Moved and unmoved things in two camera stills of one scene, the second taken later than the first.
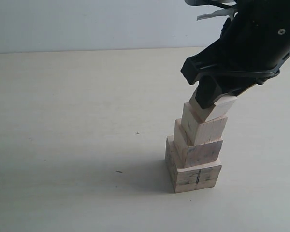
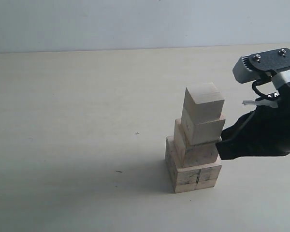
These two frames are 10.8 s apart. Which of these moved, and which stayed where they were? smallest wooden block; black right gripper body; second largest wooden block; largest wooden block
Moved: black right gripper body; smallest wooden block
Stayed: second largest wooden block; largest wooden block
